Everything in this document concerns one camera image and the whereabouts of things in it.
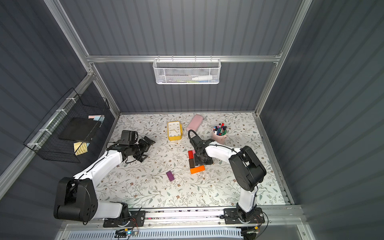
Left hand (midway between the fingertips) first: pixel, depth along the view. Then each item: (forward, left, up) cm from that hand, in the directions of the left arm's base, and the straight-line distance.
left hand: (154, 147), depth 87 cm
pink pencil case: (+28, -24, -10) cm, 38 cm away
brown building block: (-5, -22, -12) cm, 25 cm away
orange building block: (-9, -27, -12) cm, 30 cm away
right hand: (-6, -27, -11) cm, 30 cm away
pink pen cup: (+10, -39, -1) cm, 40 cm away
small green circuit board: (-40, +10, -12) cm, 43 cm away
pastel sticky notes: (+10, +30, +15) cm, 35 cm away
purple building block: (-13, -9, -11) cm, 20 cm away
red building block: (+2, -21, -11) cm, 24 cm away
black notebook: (+1, +35, +16) cm, 38 cm away
